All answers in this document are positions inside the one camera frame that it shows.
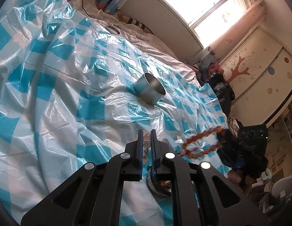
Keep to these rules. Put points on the blue white checkered plastic sheet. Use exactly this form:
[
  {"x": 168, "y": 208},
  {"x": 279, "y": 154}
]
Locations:
[{"x": 67, "y": 98}]

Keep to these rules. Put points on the black clothes pile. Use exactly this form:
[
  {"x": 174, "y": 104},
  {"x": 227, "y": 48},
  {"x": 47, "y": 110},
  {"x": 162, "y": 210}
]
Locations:
[{"x": 210, "y": 72}]

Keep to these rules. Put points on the striped cushion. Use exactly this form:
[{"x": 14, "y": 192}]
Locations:
[{"x": 129, "y": 20}]

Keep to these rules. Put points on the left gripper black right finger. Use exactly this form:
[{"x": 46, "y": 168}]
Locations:
[{"x": 201, "y": 196}]

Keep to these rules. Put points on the tree decorated wardrobe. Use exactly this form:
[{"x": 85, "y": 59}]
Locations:
[{"x": 260, "y": 74}]

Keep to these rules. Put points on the window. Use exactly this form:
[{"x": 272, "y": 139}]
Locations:
[{"x": 209, "y": 19}]

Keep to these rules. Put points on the white headboard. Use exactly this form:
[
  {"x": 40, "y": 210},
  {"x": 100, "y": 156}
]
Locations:
[{"x": 166, "y": 25}]

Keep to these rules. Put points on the silver metal tin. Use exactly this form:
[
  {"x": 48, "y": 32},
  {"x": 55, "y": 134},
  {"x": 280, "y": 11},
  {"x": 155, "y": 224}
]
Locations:
[{"x": 149, "y": 89}]

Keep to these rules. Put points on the white chair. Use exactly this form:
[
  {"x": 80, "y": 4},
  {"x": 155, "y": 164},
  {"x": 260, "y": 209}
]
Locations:
[{"x": 280, "y": 194}]

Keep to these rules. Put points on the white bed sheet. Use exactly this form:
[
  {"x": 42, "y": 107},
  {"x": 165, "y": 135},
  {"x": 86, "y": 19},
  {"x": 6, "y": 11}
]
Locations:
[{"x": 146, "y": 42}]

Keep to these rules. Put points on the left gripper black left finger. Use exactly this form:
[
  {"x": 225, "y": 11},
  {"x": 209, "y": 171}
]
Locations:
[{"x": 92, "y": 195}]

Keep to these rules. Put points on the round tin lid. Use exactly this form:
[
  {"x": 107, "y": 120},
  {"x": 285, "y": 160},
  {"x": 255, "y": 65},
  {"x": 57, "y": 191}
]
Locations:
[{"x": 113, "y": 30}]

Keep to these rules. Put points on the dark patterned bangle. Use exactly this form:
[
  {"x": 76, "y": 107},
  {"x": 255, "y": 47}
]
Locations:
[{"x": 159, "y": 188}]

